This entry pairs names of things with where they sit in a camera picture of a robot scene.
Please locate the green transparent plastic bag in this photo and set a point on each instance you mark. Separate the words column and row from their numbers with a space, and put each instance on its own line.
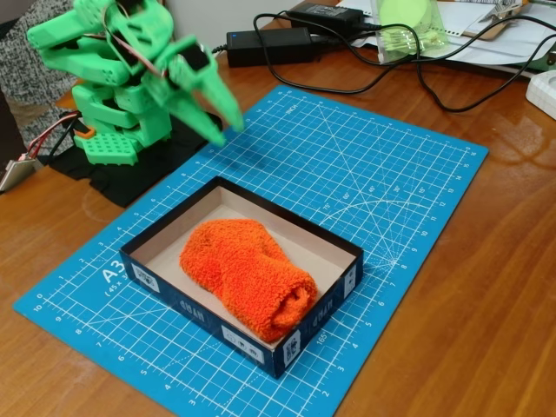
column 408, row 30

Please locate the large black power adapter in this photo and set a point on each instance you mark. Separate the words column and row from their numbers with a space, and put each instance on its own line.
column 269, row 45

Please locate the white paper sheets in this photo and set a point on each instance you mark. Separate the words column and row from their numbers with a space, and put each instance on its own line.
column 491, row 52

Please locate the orange plastic clip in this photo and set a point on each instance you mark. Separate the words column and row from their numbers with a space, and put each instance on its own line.
column 86, row 133

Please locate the orange fluffy towel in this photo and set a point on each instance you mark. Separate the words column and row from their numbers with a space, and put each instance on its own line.
column 247, row 273

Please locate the green 3D-printed robot arm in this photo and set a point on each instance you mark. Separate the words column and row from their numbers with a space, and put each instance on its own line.
column 108, row 65

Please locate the white moulded foam block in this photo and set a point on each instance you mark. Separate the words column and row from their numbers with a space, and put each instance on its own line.
column 543, row 93

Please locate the silver controller board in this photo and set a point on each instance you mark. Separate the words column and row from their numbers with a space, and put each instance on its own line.
column 15, row 174

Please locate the metal clipboard clip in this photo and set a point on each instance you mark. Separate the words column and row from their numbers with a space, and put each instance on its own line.
column 499, row 11

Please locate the dark blue cardboard box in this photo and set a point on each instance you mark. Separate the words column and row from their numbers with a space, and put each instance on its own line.
column 191, row 299

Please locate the slim black power adapter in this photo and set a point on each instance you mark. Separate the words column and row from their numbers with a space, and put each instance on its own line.
column 326, row 13

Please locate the grey knitted fabric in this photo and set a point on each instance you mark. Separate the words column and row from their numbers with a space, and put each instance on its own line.
column 21, row 74

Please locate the brown clipboard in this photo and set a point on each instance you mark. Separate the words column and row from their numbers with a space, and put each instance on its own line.
column 488, row 32

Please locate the blue A3 cutting mat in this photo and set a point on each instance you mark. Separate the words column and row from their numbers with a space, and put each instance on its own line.
column 369, row 165

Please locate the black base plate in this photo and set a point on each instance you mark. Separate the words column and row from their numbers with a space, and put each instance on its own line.
column 113, row 182

